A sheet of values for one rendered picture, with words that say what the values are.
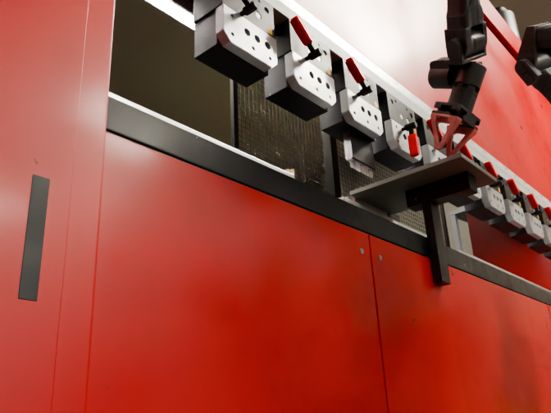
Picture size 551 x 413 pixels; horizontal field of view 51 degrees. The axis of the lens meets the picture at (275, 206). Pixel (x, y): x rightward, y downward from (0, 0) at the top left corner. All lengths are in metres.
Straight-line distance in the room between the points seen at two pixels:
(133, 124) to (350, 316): 0.46
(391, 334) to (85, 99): 0.68
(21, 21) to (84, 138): 0.11
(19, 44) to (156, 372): 0.35
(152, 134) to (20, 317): 0.33
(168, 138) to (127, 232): 0.15
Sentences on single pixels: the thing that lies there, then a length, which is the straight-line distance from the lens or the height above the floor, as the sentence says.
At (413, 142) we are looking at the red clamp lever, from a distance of 1.54.
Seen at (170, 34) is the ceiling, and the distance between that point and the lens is 4.98.
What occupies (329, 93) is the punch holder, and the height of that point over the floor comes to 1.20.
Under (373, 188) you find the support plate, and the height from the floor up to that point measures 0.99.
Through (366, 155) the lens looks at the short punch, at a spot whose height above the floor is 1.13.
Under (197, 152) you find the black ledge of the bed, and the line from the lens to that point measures 0.77.
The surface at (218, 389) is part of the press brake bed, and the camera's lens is 0.71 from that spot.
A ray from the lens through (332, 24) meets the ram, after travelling 1.49.
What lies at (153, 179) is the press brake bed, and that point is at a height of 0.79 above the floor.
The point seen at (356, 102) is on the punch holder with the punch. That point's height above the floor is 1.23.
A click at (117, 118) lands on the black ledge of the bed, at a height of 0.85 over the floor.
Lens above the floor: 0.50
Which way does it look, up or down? 22 degrees up
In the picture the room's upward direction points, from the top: 3 degrees counter-clockwise
